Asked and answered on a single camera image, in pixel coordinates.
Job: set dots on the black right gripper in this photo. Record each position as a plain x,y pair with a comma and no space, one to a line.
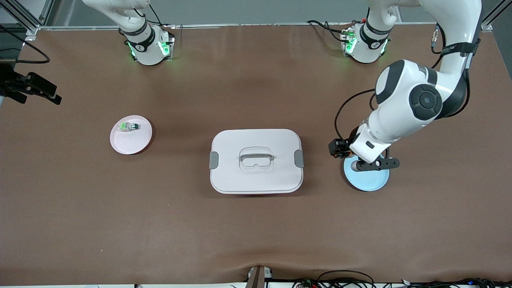
16,84

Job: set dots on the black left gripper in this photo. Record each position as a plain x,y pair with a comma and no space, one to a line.
344,147

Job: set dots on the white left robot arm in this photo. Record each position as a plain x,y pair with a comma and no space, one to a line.
404,108

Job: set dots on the grey box latch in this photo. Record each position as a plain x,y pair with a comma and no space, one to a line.
299,158
214,160

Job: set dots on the light blue round plate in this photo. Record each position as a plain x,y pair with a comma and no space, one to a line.
368,182

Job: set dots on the white lidded storage box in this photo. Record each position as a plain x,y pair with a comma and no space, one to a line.
256,180

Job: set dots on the pink round plate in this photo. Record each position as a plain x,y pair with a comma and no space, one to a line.
132,142

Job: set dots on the brown table mat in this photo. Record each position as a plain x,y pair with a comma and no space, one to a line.
256,228

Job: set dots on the aluminium frame profile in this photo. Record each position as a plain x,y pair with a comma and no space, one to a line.
486,26
32,30

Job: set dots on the green push-button switch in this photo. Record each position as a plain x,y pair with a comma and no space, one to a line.
128,126

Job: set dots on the silver table edge rail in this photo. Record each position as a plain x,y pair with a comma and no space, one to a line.
208,25

